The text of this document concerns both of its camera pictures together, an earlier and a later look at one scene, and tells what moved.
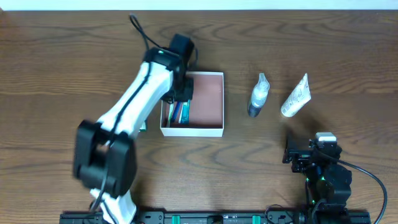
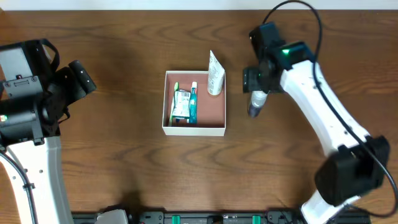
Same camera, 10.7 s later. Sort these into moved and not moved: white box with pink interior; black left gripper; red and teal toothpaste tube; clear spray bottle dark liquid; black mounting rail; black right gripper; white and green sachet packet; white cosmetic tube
Moved: red and teal toothpaste tube; white cosmetic tube; black right gripper; white and green sachet packet; black left gripper
Not moved: black mounting rail; clear spray bottle dark liquid; white box with pink interior
